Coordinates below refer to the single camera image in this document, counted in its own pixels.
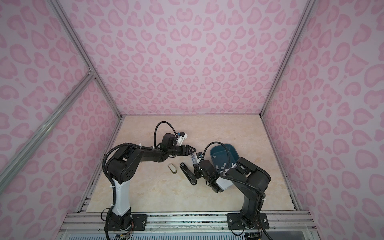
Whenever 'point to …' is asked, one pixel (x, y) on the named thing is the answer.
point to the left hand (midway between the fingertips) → (195, 148)
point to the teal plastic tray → (220, 157)
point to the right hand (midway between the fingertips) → (196, 164)
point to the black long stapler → (188, 174)
